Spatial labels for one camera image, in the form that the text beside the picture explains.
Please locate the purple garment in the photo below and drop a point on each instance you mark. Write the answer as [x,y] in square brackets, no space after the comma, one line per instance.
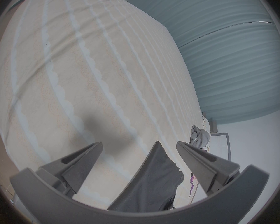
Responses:
[191,180]

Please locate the bed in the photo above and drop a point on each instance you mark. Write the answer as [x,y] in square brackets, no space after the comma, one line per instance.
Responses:
[84,66]

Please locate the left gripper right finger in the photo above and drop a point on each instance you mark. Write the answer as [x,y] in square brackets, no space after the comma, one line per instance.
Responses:
[205,169]

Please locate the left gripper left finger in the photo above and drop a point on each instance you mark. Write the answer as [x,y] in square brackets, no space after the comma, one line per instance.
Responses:
[77,169]

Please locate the black T-shirt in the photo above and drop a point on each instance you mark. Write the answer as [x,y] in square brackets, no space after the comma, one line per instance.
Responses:
[149,185]

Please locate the white printed pillow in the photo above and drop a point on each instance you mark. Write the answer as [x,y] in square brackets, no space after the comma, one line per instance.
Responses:
[206,125]

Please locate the blue-green curtain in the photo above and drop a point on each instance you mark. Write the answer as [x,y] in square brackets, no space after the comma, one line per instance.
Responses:
[200,10]
[235,73]

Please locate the grey garment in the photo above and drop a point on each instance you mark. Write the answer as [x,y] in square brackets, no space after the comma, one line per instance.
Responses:
[201,136]

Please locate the grey bedside table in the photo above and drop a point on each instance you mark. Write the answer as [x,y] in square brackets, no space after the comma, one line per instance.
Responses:
[214,125]

